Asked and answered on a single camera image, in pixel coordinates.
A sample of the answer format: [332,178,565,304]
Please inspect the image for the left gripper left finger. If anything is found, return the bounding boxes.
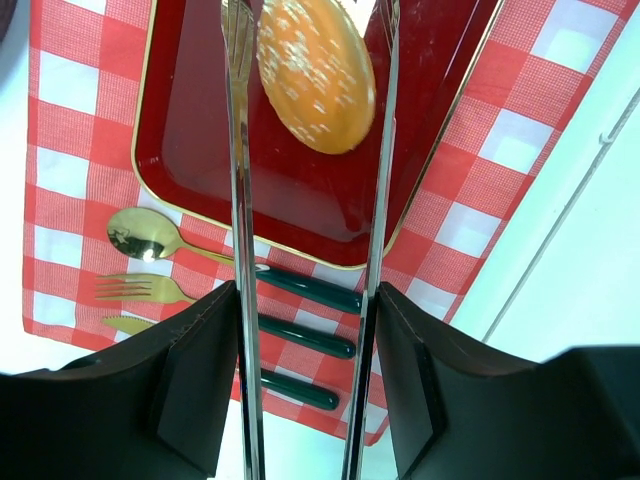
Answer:
[1,282,238,479]

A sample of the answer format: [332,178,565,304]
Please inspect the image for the gold spoon black handle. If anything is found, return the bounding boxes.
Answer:
[106,207,362,314]

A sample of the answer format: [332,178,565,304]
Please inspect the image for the gold knife black handle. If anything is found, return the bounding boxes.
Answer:
[102,316,340,411]

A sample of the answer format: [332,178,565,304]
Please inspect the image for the stainless steel tongs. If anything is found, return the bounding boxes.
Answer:
[221,1,400,479]

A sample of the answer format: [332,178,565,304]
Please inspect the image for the sesame bun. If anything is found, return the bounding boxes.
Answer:
[256,1,376,155]

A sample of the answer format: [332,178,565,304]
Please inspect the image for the rectangular red tray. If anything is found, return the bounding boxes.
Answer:
[131,1,502,269]

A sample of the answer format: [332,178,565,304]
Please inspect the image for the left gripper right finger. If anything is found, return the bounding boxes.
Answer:
[376,283,639,479]

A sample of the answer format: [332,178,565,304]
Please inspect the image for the gold fork black handle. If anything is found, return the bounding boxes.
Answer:
[95,273,356,359]

